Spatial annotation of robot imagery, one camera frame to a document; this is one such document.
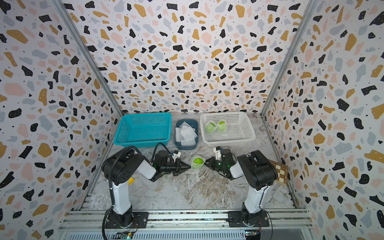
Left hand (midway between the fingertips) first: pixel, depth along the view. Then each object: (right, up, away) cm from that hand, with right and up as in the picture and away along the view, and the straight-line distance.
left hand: (192, 167), depth 88 cm
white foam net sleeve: (+15, +27, +18) cm, 35 cm away
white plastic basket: (+34, +20, +22) cm, 45 cm away
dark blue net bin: (0, +27, +21) cm, 34 cm away
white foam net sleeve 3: (+1, +1, 0) cm, 2 cm away
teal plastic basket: (-38, +22, +25) cm, 50 cm away
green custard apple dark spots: (+4, +4, 0) cm, 6 cm away
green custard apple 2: (+20, +24, +18) cm, 36 cm away
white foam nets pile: (-5, +19, +15) cm, 25 cm away
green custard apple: (+11, +24, +15) cm, 31 cm away
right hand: (+7, +2, +5) cm, 9 cm away
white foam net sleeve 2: (+20, +29, +17) cm, 39 cm away
